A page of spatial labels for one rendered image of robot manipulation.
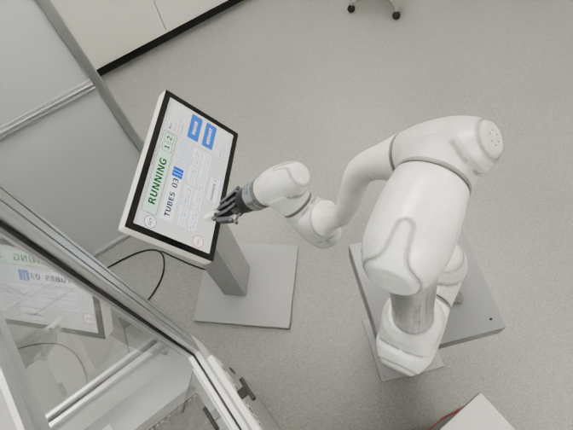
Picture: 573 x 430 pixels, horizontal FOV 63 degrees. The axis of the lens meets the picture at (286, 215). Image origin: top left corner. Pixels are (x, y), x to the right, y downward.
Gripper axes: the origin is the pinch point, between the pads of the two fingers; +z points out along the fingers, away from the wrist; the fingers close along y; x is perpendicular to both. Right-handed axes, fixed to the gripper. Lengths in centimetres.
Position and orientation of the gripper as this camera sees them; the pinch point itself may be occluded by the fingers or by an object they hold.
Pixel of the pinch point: (213, 216)
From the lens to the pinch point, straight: 152.6
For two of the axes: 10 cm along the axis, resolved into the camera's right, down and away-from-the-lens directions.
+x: 7.3, 3.9, 5.6
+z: -6.7, 2.7, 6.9
